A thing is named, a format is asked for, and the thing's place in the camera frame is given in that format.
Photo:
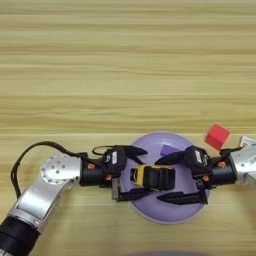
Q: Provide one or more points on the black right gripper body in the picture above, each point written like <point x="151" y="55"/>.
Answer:
<point x="221" y="173"/>

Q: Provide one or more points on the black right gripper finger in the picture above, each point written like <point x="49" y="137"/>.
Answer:
<point x="183" y="198"/>
<point x="173" y="159"/>

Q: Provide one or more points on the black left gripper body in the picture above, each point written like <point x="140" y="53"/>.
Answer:
<point x="91" y="173"/>

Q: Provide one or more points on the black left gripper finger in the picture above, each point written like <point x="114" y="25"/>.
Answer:
<point x="135" y="151"/>
<point x="133" y="195"/>

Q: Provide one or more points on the yellow black tape measure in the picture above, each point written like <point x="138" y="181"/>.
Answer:
<point x="156" y="176"/>

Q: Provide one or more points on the red cube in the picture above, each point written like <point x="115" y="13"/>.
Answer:
<point x="216" y="136"/>

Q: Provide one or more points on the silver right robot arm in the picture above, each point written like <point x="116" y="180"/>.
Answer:
<point x="246" y="165"/>

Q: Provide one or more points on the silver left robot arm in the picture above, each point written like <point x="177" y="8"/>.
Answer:
<point x="36" y="196"/>

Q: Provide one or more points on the round purple plate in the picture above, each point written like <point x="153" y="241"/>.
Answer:
<point x="166" y="211"/>

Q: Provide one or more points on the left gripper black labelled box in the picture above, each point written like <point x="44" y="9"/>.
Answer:
<point x="115" y="160"/>

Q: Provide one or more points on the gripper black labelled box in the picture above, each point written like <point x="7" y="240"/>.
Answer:
<point x="115" y="160"/>
<point x="196" y="156"/>

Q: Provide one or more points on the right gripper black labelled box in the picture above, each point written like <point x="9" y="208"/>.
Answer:
<point x="196" y="156"/>

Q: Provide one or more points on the dark robot torso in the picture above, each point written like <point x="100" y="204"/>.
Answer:
<point x="173" y="254"/>

